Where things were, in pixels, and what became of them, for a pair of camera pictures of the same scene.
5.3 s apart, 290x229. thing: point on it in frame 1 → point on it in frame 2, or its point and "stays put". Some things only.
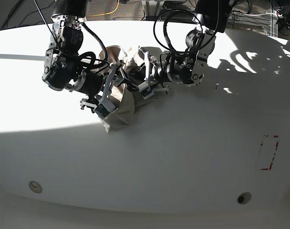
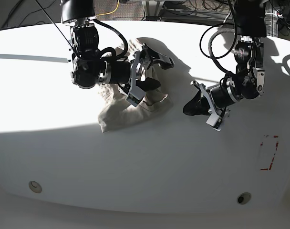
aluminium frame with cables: x=278 y=17 stays put
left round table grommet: x=35 y=187 stays put
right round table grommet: x=244 y=198 stays put
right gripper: x=164 y=77 → x=221 y=97
